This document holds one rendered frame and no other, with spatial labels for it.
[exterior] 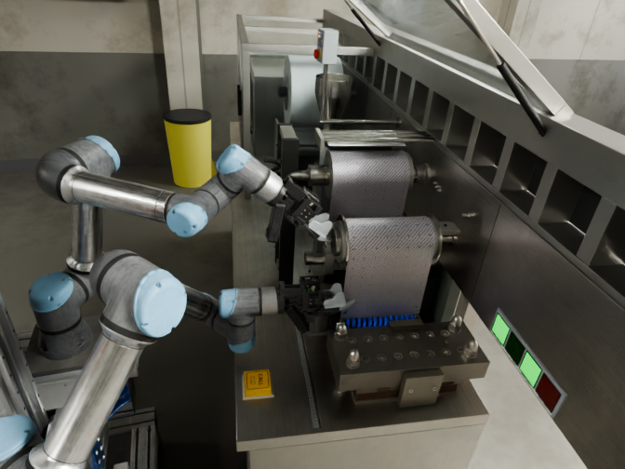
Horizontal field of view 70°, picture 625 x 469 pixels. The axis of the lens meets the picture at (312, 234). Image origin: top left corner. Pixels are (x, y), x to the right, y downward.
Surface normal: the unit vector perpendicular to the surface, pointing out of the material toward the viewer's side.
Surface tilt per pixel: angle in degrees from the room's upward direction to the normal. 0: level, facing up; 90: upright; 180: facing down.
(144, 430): 0
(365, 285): 90
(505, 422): 0
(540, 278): 90
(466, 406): 0
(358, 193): 92
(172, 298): 84
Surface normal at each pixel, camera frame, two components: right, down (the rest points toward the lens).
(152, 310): 0.85, 0.23
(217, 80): 0.29, 0.51
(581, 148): -0.99, 0.04
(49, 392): 0.06, -0.86
